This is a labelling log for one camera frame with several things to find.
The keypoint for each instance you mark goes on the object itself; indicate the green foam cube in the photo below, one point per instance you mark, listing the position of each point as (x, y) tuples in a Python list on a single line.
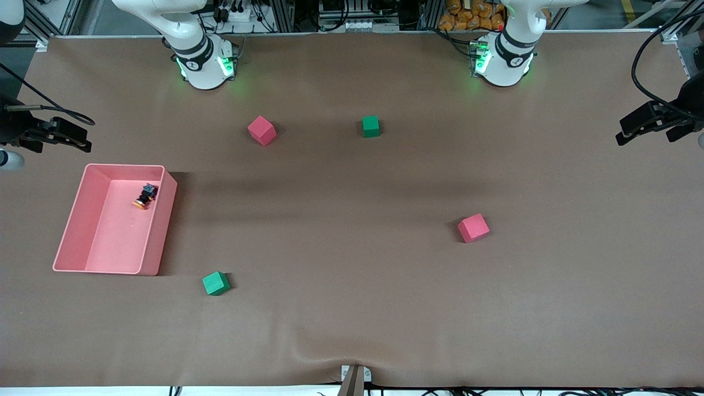
[(215, 284), (370, 126)]

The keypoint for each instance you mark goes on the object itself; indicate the white power strip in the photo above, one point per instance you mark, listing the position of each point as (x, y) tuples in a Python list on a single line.
[(236, 16)]

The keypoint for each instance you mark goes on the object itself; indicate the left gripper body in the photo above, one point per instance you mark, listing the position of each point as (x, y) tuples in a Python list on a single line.
[(691, 100)]

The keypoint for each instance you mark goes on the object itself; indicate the orange snack bags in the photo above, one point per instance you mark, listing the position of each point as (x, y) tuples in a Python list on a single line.
[(456, 22)]

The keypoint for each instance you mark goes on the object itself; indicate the aluminium frame post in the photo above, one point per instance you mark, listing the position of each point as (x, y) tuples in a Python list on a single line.
[(281, 16), (429, 14), (672, 36), (43, 44)]

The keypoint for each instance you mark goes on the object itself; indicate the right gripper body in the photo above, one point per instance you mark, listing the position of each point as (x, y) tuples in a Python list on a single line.
[(12, 127)]

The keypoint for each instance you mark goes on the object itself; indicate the yellow push button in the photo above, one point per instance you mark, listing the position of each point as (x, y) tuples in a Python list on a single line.
[(146, 195)]

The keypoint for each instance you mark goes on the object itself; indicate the brown table cover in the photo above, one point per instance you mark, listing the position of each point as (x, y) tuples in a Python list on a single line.
[(352, 275)]

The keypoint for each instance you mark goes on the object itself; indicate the red foam cube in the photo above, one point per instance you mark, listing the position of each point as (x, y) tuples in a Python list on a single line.
[(473, 228), (262, 131)]

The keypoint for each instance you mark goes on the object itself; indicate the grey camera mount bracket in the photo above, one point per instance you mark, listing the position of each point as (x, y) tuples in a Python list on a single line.
[(355, 382)]

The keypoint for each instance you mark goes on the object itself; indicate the pink plastic bin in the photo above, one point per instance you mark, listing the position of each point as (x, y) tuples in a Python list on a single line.
[(118, 231)]

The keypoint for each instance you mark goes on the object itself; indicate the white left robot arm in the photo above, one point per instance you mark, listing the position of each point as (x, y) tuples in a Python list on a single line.
[(503, 66)]

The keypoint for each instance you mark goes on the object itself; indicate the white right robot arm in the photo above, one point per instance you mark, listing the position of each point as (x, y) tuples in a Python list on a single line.
[(203, 66)]

